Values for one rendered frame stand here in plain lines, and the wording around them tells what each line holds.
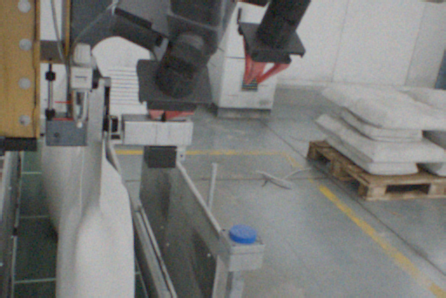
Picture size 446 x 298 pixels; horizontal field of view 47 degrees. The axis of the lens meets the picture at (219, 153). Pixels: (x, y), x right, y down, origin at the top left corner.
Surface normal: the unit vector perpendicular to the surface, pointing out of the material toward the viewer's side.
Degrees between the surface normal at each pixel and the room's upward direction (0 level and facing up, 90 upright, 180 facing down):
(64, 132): 90
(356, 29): 90
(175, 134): 90
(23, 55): 90
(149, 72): 43
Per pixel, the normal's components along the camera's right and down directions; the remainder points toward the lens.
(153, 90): 0.32, -0.42
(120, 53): 0.30, 0.36
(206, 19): -0.30, 0.90
